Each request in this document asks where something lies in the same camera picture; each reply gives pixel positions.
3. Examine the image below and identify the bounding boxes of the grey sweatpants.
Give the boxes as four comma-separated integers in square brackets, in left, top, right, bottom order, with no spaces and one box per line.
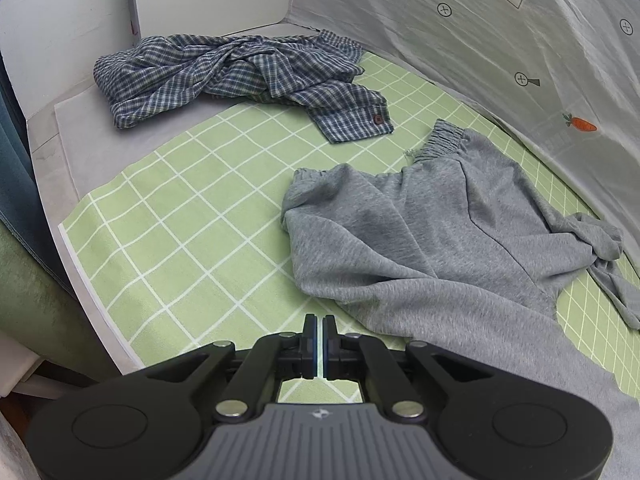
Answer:
[280,119,640,480]

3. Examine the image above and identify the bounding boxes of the green cloth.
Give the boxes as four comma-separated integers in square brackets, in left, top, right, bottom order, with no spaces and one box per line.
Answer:
[0,225,121,376]

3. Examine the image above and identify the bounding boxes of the green checked mat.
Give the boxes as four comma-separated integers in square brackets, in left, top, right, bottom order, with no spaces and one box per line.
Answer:
[58,50,640,401]

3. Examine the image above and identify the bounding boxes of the blue curtain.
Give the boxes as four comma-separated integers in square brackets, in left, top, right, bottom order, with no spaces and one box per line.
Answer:
[0,55,76,301]

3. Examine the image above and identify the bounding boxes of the white printed sheet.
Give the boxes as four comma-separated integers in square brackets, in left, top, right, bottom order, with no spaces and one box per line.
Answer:
[290,0,640,281]

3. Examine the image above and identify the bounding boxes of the grey underlay sheet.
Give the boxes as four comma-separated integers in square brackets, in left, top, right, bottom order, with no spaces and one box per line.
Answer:
[24,25,321,376]

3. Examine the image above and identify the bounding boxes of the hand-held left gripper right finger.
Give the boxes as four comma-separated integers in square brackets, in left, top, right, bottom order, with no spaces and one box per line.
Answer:
[324,315,496,420]

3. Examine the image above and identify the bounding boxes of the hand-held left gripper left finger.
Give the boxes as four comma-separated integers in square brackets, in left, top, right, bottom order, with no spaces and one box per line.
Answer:
[135,314,318,420]

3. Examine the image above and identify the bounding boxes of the blue plaid shirt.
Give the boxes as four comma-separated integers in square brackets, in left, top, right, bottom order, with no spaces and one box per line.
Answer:
[93,30,393,145]

